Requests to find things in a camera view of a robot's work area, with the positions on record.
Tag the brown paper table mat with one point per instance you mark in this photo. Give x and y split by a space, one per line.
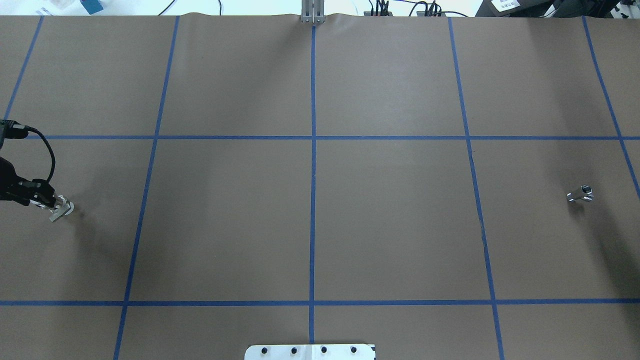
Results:
399 182

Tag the teal box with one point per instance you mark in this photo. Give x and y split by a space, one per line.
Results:
92 6

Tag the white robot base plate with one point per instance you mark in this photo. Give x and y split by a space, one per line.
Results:
336 351

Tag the aluminium frame post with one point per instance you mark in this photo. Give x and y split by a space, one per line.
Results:
313 12

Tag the white and chrome PPR valve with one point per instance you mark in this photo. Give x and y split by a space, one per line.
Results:
58 206

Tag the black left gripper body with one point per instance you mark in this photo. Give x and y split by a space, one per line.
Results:
10 184

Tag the chrome pipe fitting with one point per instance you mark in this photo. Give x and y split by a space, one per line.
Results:
583 193

